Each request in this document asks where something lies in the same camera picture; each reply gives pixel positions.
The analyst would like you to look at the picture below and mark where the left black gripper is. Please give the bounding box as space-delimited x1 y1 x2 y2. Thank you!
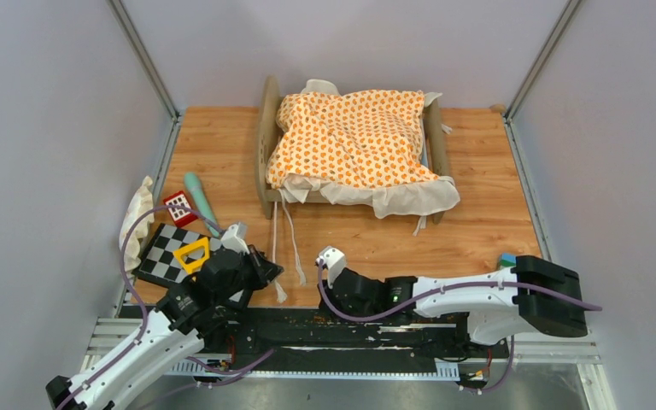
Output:
214 244 284 305

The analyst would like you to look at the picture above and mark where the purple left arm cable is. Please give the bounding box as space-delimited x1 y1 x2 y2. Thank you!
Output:
56 203 250 410

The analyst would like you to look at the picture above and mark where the yellow plastic block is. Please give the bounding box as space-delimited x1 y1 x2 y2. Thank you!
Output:
173 236 210 281

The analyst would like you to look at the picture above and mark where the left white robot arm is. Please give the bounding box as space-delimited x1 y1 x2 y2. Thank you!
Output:
45 223 284 409

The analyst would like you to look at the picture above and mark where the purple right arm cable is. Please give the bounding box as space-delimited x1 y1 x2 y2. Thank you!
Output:
316 266 603 386

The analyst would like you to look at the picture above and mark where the black white checkerboard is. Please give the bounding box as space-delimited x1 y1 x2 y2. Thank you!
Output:
135 221 230 291

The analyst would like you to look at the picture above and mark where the white duck pillow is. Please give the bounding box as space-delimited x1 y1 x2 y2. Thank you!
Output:
118 176 155 272

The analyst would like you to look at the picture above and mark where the red window toy block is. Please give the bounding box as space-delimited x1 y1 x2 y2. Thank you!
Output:
162 190 198 228

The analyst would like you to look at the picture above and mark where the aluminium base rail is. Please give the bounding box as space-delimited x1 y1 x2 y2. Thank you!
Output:
73 305 618 382

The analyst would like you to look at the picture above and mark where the yellow duck print blanket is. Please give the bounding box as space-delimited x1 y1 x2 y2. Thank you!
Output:
265 79 463 221

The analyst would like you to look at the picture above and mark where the blue green small block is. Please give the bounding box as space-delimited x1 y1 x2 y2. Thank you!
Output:
498 253 517 267

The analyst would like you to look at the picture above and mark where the wooden pet bed frame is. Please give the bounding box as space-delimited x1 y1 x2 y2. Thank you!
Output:
251 77 454 221

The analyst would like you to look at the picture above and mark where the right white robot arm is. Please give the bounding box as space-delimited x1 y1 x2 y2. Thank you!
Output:
315 247 602 357

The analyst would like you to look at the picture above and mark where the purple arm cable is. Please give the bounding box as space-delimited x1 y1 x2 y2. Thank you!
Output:
316 266 603 386
56 203 250 410

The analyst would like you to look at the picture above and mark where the teal cylinder toy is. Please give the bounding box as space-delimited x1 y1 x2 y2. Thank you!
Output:
184 172 218 234

